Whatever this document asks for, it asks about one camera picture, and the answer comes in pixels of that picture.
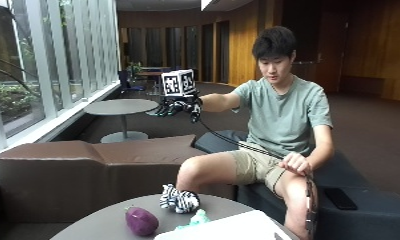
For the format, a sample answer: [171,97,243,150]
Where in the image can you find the white window frame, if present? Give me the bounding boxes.
[0,0,122,152]

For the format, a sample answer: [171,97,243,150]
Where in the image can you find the the person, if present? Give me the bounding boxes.
[174,25,336,240]

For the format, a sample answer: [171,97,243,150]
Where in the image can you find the dark grey sofa seat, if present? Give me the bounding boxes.
[193,129,400,240]

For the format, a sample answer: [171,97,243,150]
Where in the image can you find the black phone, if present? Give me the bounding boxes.
[322,187,359,211]

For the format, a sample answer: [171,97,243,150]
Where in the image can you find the white cube with black markers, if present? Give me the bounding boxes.
[159,68,198,98]

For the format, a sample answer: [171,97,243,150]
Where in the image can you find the dark wooden door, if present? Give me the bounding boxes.
[290,9,348,94]

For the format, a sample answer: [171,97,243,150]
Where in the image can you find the dark blue chair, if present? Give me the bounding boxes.
[115,69,146,93]

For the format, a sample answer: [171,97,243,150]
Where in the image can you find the zebra striped soft toy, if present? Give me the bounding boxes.
[157,183,201,215]

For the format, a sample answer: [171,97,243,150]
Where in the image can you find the round grey pedestal table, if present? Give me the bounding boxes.
[82,98,159,145]

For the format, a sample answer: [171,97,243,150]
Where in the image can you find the brown wooden table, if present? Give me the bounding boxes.
[134,66,170,95]

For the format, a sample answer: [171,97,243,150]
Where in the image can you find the black cable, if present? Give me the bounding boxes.
[194,116,319,238]

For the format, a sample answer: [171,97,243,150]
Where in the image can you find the green potted plant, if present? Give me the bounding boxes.
[125,61,143,78]

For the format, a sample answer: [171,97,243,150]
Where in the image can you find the white box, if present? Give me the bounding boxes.
[151,209,295,240]

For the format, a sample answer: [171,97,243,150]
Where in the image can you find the purple eggplant toy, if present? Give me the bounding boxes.
[122,205,161,238]

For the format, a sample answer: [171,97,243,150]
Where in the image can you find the teal soft toy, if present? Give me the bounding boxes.
[171,208,211,232]

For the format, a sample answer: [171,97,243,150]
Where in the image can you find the brown leather bench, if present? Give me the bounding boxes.
[0,134,237,224]

